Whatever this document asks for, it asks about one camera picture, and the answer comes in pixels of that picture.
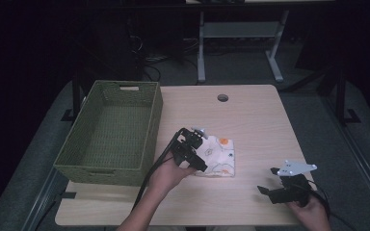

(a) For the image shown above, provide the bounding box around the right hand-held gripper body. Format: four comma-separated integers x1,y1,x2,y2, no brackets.
277,160,318,206

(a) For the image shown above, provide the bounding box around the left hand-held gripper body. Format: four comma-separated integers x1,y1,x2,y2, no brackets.
170,126,209,168

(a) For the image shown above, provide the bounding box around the white patterned cloth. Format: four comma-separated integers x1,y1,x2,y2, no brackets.
194,134,236,178

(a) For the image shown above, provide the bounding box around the person's left hand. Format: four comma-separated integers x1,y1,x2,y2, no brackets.
147,153,197,196

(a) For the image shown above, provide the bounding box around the person's right hand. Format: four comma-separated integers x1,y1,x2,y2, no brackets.
286,195,332,231

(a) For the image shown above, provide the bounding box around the green woven basket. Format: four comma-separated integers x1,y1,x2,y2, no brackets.
53,80,164,188

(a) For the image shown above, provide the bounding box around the black metal stand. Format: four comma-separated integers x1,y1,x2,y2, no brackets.
60,71,86,123
331,65,361,127

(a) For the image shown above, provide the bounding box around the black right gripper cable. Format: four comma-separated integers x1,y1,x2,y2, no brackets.
306,180,359,231

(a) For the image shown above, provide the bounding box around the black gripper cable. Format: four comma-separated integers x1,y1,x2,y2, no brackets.
132,128,185,211
306,180,359,231

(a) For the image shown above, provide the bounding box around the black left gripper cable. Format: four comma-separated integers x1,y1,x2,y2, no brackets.
132,128,185,211

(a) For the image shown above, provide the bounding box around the grey metal floor rail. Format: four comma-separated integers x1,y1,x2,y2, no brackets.
321,95,370,223
20,167,62,231

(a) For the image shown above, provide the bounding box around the tangle of floor cables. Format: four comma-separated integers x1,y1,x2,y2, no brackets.
126,18,200,83

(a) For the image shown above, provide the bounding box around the grey metal desk frame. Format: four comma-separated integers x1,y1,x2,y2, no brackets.
197,9,290,85

